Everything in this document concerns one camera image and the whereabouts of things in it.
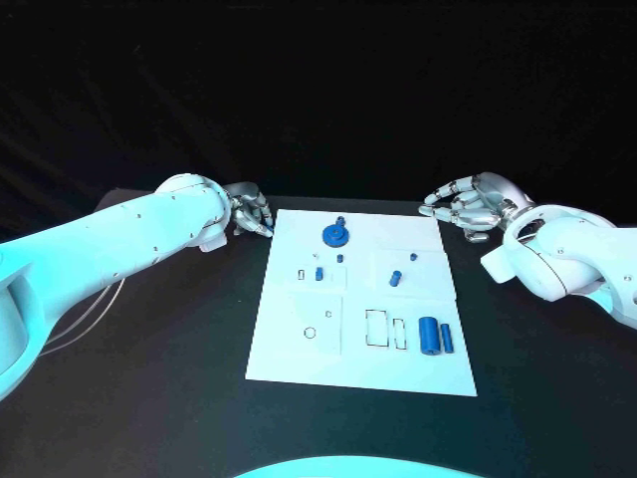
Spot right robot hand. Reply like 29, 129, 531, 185
418, 171, 537, 244

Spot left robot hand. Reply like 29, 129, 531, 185
221, 181, 276, 239

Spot white task board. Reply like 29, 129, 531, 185
244, 208, 479, 397

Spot blue gear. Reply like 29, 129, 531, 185
322, 224, 351, 248

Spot thick blue cylinder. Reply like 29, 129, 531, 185
418, 316, 443, 356

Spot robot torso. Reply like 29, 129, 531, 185
233, 455, 486, 478

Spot white cable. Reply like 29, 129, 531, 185
37, 287, 122, 357
44, 278, 129, 347

